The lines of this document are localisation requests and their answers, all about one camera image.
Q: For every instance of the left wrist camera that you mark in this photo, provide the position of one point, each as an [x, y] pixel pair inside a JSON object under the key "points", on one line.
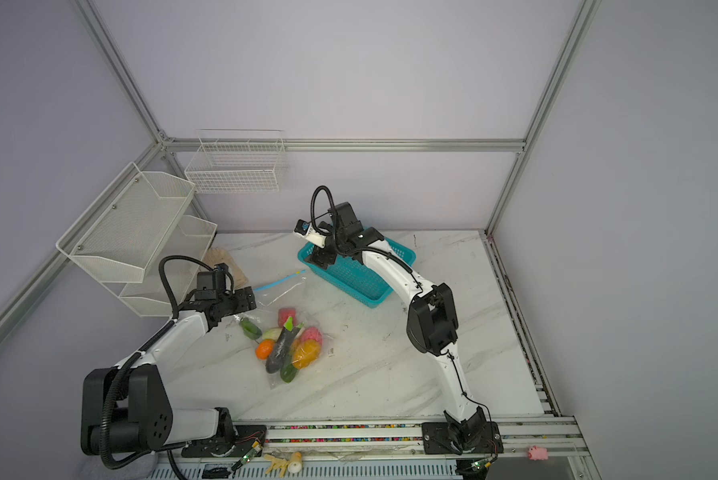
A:
{"points": [[212, 285]]}

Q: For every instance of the grey cloth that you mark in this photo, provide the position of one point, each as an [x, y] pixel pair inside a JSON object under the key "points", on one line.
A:
{"points": [[93, 468]]}

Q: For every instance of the white toy radish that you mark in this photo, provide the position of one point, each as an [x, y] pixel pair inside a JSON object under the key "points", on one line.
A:
{"points": [[256, 333]]}

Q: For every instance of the white wire basket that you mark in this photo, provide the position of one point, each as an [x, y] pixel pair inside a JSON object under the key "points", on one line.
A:
{"points": [[234, 161]]}

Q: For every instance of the white mesh shelf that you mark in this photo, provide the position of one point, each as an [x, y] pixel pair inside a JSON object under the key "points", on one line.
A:
{"points": [[191, 237], [117, 239]]}

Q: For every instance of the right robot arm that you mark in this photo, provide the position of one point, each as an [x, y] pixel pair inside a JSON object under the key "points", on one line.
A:
{"points": [[431, 324]]}

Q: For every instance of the pink toy pig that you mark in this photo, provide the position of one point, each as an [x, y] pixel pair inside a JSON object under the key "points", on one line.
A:
{"points": [[537, 453]]}

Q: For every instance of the orange toy fruit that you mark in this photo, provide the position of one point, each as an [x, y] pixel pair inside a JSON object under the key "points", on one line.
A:
{"points": [[264, 349]]}

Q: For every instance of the white mesh lower shelf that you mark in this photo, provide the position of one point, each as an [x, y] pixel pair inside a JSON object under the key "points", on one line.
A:
{"points": [[191, 237]]}

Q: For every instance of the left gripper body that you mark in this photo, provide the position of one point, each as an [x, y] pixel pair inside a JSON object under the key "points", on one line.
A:
{"points": [[238, 301]]}

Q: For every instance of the wooden toy figure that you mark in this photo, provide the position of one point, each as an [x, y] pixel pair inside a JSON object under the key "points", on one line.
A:
{"points": [[292, 465]]}

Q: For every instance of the pink toy fruit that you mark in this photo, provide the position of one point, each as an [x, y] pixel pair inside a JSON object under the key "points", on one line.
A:
{"points": [[312, 333]]}

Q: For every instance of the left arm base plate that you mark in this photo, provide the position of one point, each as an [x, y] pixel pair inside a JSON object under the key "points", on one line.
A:
{"points": [[242, 440]]}

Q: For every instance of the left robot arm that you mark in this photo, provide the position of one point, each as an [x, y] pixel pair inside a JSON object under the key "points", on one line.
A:
{"points": [[126, 410]]}

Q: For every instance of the white mesh upper shelf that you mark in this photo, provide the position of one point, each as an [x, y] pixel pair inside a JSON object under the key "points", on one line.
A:
{"points": [[117, 239]]}

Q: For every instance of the clear zip top bag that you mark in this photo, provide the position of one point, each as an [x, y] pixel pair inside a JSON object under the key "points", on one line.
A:
{"points": [[290, 291]]}

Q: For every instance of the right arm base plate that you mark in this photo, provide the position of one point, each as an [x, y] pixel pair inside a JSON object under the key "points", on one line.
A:
{"points": [[446, 438]]}

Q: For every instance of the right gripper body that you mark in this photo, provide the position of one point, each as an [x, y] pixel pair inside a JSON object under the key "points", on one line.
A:
{"points": [[334, 246]]}

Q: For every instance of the yellow toy mango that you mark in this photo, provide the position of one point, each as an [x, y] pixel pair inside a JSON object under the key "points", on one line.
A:
{"points": [[305, 354]]}

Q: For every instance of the teal plastic basket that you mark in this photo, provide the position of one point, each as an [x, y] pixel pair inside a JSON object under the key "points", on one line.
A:
{"points": [[349, 276]]}

